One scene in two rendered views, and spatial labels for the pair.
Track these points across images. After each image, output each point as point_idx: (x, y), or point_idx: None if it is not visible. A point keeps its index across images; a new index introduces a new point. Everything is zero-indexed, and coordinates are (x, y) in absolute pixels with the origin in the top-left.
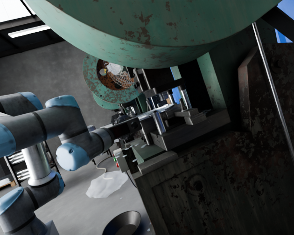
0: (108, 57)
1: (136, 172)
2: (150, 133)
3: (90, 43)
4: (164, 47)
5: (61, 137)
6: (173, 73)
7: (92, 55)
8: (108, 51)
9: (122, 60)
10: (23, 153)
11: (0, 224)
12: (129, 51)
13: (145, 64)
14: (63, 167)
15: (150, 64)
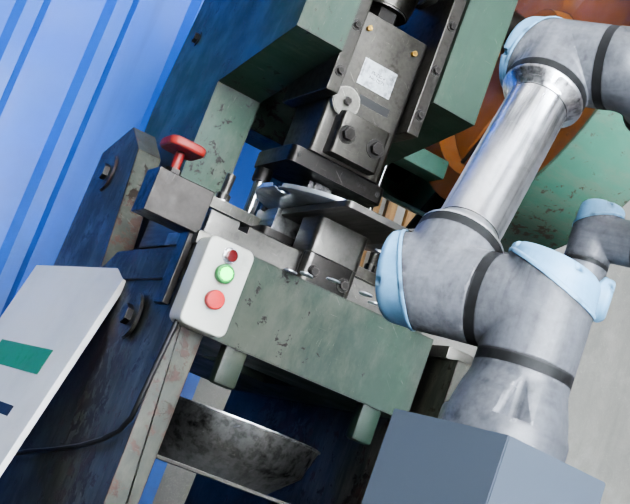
0: (558, 181)
1: (452, 359)
2: (355, 278)
3: (597, 178)
4: (565, 243)
5: (608, 267)
6: (213, 112)
7: (561, 156)
8: (575, 192)
9: (547, 197)
10: (539, 164)
11: (583, 348)
12: (574, 216)
13: (519, 212)
14: (607, 310)
15: (515, 216)
